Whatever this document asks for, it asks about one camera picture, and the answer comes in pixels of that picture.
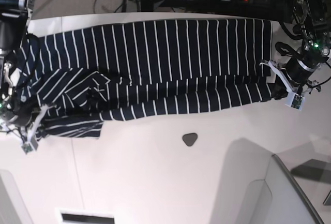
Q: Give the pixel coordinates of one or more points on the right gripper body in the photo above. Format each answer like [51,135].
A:
[19,115]

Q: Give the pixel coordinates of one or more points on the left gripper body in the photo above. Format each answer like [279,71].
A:
[301,66]

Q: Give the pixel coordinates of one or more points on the navy white striped t-shirt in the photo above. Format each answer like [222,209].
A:
[122,72]

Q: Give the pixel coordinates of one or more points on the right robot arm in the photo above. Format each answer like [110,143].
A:
[13,27]

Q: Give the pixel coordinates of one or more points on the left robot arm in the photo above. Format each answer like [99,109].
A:
[311,28]

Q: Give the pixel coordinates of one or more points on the dark triangular table mark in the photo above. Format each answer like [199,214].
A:
[190,138]

